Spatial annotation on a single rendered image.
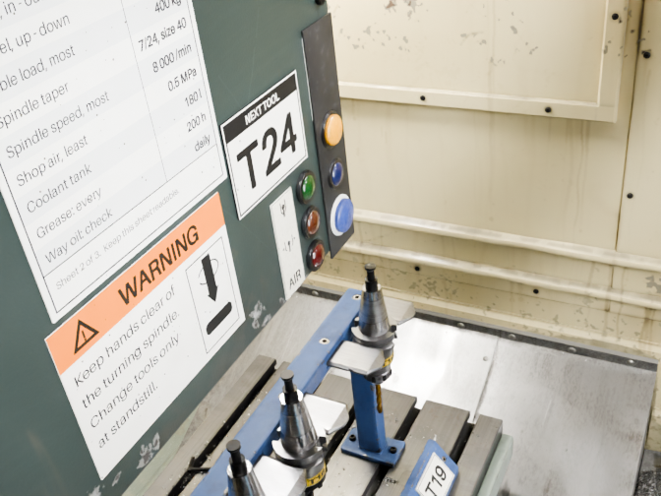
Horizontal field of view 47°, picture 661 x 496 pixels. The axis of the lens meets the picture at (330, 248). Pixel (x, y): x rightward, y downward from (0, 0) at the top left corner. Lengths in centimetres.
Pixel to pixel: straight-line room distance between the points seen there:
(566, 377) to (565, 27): 67
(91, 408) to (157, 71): 19
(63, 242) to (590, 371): 130
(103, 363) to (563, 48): 100
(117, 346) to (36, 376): 6
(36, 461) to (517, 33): 105
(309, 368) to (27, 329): 65
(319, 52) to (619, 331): 108
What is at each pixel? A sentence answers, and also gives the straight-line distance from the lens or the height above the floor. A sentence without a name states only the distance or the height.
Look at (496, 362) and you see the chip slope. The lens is 161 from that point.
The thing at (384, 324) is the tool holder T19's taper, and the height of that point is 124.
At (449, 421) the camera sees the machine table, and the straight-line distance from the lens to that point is 139.
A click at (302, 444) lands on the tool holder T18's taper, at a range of 91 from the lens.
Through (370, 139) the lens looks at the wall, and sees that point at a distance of 149.
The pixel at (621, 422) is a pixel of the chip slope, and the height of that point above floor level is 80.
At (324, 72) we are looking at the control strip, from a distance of 61.
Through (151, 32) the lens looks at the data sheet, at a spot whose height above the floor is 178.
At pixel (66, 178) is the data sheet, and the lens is 40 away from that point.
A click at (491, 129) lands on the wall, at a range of 139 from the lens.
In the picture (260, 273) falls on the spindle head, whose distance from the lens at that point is 57.
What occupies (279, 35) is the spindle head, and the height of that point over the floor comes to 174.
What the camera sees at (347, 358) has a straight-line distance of 104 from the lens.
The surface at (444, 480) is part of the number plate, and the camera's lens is 127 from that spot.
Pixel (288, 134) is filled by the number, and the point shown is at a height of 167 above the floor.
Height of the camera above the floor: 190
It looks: 33 degrees down
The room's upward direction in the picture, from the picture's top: 7 degrees counter-clockwise
